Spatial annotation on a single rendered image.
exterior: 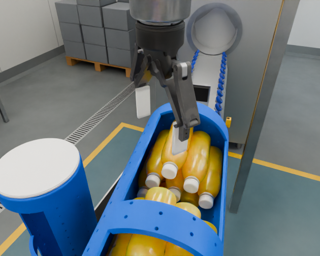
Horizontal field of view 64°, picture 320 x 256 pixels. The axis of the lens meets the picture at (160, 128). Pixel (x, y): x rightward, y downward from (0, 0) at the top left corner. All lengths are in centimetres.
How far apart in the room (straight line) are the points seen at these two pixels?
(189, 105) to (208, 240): 27
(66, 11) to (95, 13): 51
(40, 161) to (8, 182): 11
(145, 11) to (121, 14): 325
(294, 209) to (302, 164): 56
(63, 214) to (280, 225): 158
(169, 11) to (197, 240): 38
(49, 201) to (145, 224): 46
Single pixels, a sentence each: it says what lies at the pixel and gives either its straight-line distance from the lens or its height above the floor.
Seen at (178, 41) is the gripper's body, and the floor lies 152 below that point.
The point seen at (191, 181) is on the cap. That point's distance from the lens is 68.
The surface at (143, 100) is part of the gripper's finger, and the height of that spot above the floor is 138.
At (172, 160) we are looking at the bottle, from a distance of 67.
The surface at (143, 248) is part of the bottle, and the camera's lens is 51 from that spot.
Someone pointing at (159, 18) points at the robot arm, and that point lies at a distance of 37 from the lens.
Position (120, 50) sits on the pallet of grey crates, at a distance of 380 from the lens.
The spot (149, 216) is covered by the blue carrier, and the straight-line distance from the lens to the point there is 50.
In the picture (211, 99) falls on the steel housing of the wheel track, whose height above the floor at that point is 93.
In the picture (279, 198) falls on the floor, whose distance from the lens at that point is 229.
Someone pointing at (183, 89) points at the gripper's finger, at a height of 147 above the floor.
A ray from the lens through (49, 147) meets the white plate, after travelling 101.
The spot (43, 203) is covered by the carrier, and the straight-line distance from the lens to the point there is 89.
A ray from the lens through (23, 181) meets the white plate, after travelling 92.
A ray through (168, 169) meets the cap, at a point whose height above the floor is 118.
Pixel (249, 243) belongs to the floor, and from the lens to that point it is 198.
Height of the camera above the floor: 164
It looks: 36 degrees down
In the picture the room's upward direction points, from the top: straight up
